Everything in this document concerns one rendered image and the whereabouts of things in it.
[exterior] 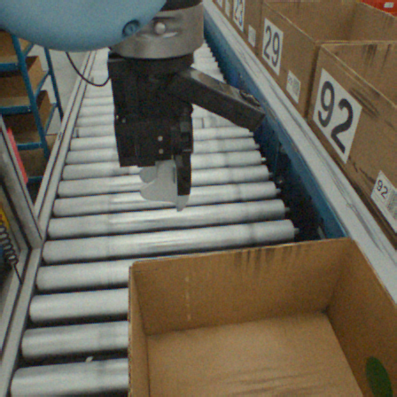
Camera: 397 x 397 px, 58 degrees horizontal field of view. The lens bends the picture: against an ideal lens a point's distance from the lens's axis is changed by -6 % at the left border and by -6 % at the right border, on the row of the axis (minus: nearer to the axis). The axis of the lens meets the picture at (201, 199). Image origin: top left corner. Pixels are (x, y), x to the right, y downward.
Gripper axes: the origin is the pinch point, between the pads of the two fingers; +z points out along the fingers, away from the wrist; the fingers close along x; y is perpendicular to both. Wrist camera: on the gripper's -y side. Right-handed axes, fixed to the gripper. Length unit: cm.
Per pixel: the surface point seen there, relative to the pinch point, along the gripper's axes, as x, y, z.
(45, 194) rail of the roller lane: -31.9, 28.6, 20.8
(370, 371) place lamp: 20.7, -20.7, 13.5
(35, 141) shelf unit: -129, 60, 61
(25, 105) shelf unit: -126, 59, 40
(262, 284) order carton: 7.6, -9.6, 9.5
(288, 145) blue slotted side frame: -22.9, -23.5, 7.6
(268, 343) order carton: 11.9, -10.4, 18.5
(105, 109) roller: -71, 16, 20
